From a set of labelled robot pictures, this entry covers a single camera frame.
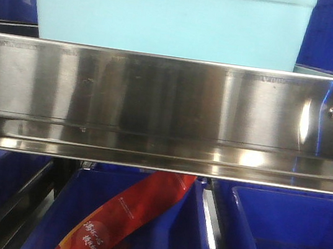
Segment light blue plastic bin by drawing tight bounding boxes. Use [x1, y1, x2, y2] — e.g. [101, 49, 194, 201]
[37, 0, 318, 71]

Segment dark blue bin with snack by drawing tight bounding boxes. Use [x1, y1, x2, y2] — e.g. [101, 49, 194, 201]
[20, 169, 210, 249]

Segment empty dark blue bin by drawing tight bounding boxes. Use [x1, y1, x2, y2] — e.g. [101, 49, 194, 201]
[207, 178, 333, 249]

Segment red snack package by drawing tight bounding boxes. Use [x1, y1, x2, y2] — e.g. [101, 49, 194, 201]
[54, 171, 197, 249]

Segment stainless steel shelf rail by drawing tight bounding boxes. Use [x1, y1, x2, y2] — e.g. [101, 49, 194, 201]
[0, 33, 333, 194]

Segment steel divider rail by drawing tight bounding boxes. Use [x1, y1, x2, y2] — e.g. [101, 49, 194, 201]
[202, 189, 221, 249]

